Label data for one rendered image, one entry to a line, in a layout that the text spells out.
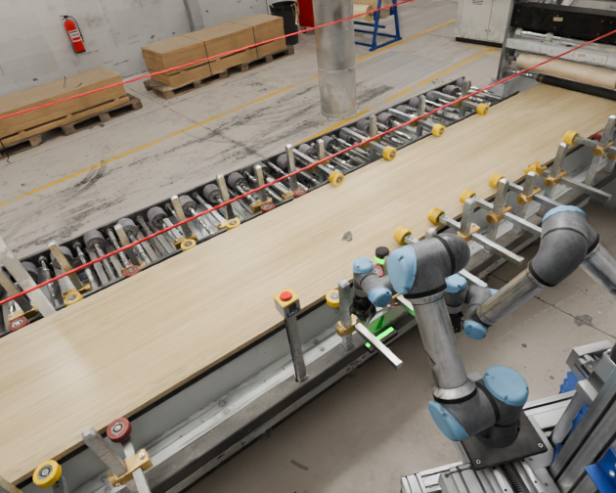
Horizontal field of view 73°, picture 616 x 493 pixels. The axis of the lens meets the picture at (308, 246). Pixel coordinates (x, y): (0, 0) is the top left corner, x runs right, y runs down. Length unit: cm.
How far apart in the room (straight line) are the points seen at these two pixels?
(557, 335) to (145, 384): 247
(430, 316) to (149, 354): 123
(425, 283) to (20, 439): 156
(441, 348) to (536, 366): 184
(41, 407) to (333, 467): 142
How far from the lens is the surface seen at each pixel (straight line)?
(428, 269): 110
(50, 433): 193
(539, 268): 135
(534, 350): 304
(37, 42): 816
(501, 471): 150
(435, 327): 115
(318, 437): 257
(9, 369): 225
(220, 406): 203
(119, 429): 179
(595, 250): 148
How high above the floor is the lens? 232
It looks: 40 degrees down
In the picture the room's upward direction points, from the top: 7 degrees counter-clockwise
